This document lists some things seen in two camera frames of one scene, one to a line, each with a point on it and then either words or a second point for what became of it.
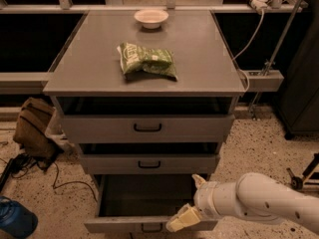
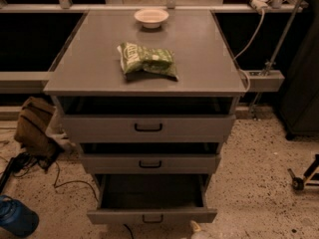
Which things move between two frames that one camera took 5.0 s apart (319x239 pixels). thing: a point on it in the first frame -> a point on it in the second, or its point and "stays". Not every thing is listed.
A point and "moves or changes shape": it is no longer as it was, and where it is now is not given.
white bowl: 151,18 stays
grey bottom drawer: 143,204 moves or changes shape
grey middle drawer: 151,163 stays
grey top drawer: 146,128 stays
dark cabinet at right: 298,93 stays
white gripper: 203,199 -> 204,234
